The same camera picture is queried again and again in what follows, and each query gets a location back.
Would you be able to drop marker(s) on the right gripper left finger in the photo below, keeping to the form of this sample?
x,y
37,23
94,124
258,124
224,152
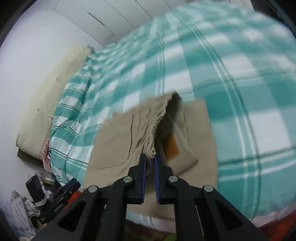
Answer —
x,y
99,213

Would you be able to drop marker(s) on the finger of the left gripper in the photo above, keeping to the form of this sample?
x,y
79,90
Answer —
x,y
69,188

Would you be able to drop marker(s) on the orange red fleece garment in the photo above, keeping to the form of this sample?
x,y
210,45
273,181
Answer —
x,y
279,225

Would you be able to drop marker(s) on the pink patterned cloth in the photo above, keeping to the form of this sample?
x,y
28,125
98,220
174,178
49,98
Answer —
x,y
46,156

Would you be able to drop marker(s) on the teal white plaid bedspread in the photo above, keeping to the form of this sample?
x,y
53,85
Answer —
x,y
241,62

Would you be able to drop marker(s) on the cream padded headboard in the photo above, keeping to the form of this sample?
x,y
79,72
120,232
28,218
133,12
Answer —
x,y
36,125

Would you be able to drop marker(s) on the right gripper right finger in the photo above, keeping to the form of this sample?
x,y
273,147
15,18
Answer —
x,y
201,213

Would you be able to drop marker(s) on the white wardrobe doors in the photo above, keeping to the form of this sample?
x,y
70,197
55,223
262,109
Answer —
x,y
109,21

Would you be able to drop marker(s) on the beige khaki pants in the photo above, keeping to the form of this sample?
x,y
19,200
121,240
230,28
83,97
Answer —
x,y
179,132

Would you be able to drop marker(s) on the grey knitted cloth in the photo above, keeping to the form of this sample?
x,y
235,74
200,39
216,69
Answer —
x,y
19,213

